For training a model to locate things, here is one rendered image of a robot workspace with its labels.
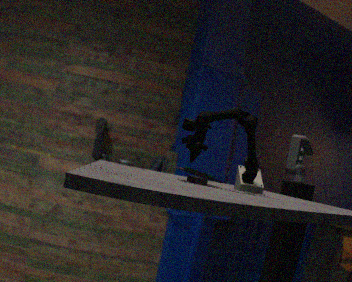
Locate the mauve switch panel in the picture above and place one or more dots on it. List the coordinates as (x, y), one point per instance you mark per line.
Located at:
(198, 180)

